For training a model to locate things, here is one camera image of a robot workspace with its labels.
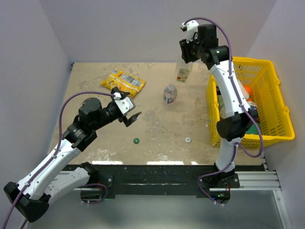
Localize large clear plastic bottle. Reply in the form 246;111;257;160
175;57;193;83

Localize small labelled clear bottle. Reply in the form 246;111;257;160
163;83;178;104

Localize small white bottle cap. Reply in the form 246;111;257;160
185;137;191;143

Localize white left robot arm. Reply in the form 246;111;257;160
4;87;139;222

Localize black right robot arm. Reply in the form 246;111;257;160
179;20;258;187

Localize green bottle cap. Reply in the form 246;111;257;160
133;138;140;144

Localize yellow snack bag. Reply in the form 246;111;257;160
101;69;145;98

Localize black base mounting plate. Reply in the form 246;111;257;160
63;163;240;200

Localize orange ball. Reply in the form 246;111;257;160
244;85;252;101

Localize orange white carton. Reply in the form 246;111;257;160
248;101;258;111

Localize yellow plastic basket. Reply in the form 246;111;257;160
207;57;295;149

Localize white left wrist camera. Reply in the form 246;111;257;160
113;92;136;116

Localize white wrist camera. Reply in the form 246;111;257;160
113;92;136;116
180;20;199;43

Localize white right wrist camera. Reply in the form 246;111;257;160
180;20;199;43

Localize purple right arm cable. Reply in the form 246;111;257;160
185;17;265;206

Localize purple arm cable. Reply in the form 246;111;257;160
185;17;265;206
0;91;120;229

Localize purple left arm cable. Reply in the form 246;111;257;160
0;91;120;229

